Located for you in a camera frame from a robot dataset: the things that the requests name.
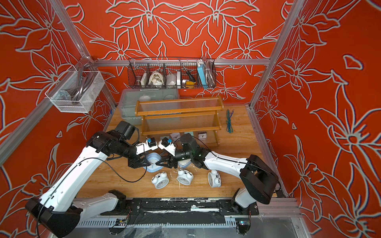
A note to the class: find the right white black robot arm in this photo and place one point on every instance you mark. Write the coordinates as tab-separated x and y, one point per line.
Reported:
258	178

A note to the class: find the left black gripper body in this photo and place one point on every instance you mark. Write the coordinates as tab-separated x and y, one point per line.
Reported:
136	160

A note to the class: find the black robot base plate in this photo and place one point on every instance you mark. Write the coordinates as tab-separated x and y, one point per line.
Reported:
182	212

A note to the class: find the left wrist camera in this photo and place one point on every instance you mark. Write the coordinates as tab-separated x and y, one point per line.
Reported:
149	144

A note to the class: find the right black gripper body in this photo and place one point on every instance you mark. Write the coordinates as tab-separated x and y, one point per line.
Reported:
180	156

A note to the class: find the white twin-bell clock right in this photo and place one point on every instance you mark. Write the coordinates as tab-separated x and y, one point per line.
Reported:
214	179

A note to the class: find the white cloth in basket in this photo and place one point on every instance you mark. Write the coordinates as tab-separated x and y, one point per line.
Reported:
156	79

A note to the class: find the white twin-bell clock left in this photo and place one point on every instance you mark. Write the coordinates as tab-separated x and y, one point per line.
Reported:
160	180

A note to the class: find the blue box in basket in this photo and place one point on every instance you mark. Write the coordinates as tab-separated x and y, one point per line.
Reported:
201	72

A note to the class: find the white mesh wall basket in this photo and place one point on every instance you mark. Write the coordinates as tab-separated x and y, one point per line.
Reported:
76	90

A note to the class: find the lilac square alarm clock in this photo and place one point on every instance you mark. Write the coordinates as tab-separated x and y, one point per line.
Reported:
175	136

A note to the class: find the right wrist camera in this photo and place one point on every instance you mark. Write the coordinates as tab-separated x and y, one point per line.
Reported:
167	145

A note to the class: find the white twin-bell clock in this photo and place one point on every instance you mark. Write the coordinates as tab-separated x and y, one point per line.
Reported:
214	179
185	177
160	180

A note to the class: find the wooden two-tier shelf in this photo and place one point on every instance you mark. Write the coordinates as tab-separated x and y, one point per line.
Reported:
196	115

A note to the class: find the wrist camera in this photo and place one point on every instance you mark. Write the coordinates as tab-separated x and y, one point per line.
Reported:
149	144
167	145

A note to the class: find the black wire wall basket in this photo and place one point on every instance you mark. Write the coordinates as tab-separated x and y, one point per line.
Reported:
179	73

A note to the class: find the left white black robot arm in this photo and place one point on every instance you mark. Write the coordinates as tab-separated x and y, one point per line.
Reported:
57	211

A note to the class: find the clear plastic storage bin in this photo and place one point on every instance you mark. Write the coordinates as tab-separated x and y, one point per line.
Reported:
130	97

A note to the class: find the blue rounded alarm clock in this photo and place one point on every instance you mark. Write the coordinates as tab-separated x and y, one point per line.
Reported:
184	163
153	158

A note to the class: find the white twin-bell clock middle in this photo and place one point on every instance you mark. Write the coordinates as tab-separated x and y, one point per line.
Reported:
185	177

